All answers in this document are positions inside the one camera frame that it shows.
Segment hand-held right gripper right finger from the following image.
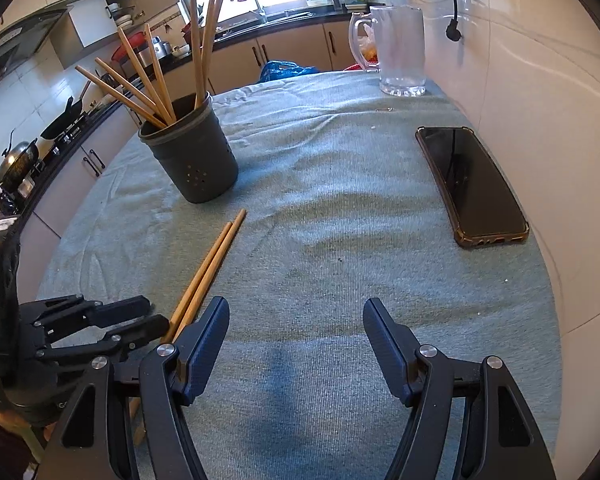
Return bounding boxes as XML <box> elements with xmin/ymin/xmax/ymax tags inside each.
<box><xmin>362</xmin><ymin>297</ymin><xmax>556</xmax><ymax>480</ymax></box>

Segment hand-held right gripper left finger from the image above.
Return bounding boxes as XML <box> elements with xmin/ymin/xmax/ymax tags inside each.
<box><xmin>35</xmin><ymin>296</ymin><xmax>231</xmax><ymax>480</ymax></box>

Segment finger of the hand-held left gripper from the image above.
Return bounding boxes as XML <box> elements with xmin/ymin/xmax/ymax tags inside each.
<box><xmin>34</xmin><ymin>314</ymin><xmax>171</xmax><ymax>361</ymax></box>
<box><xmin>22</xmin><ymin>295</ymin><xmax>154</xmax><ymax>334</ymax></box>

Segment tan bamboo chopstick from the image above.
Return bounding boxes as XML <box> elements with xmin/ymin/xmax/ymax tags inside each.
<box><xmin>166</xmin><ymin>221</ymin><xmax>233</xmax><ymax>331</ymax></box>

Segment dark grey chopstick holder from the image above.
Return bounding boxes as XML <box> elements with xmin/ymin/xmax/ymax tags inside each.
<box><xmin>138</xmin><ymin>91</ymin><xmax>240</xmax><ymax>204</ymax></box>

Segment bunch of wooden chopsticks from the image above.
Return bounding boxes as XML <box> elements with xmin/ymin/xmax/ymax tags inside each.
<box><xmin>75</xmin><ymin>0</ymin><xmax>226</xmax><ymax>128</ymax></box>

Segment smartphone in brown case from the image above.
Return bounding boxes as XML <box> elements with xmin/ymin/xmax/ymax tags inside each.
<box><xmin>415</xmin><ymin>126</ymin><xmax>531</xmax><ymax>249</ymax></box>

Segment black wok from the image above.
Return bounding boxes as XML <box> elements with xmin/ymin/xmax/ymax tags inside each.
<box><xmin>40</xmin><ymin>95</ymin><xmax>89</xmax><ymax>141</ymax></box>

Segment red basin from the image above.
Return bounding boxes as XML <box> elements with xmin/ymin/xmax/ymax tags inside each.
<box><xmin>111</xmin><ymin>31</ymin><xmax>146</xmax><ymax>61</ymax></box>

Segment grey range hood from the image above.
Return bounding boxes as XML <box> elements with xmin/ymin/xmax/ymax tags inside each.
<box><xmin>0</xmin><ymin>7</ymin><xmax>74</xmax><ymax>92</ymax></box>

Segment blue plastic bag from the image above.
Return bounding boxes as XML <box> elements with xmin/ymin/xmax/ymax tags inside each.
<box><xmin>257</xmin><ymin>60</ymin><xmax>322</xmax><ymax>84</ymax></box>

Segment clear glass pitcher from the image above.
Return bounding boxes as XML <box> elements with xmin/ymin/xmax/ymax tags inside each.
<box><xmin>348</xmin><ymin>5</ymin><xmax>427</xmax><ymax>97</ymax></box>

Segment dish rack with bowls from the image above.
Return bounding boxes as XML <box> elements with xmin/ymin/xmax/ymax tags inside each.
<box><xmin>105</xmin><ymin>0</ymin><xmax>147</xmax><ymax>29</ymax></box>

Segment beige kitchen base cabinets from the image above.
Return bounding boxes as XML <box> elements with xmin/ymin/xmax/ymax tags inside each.
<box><xmin>15</xmin><ymin>22</ymin><xmax>367</xmax><ymax>301</ymax></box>

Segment black kitchen countertop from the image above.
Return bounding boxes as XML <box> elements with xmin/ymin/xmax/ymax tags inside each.
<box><xmin>0</xmin><ymin>7</ymin><xmax>372</xmax><ymax>223</ymax></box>

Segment black power plug cable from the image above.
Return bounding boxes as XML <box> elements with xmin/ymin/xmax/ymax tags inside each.
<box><xmin>445</xmin><ymin>0</ymin><xmax>465</xmax><ymax>44</ymax></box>

